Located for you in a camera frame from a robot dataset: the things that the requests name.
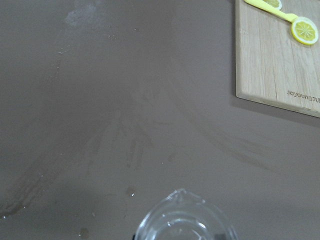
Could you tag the clear glass cup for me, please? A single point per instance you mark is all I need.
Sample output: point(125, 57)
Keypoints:
point(183, 215)

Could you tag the wooden cutting board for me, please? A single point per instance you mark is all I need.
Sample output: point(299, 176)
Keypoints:
point(272, 67)

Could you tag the yellow plastic spoon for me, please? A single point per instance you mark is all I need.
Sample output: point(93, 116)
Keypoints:
point(260, 4)

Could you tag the lemon slice near spoon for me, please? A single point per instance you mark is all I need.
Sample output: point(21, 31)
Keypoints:
point(274, 3)

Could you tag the lemon slice on spoon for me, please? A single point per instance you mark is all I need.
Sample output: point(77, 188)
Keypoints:
point(305, 31)

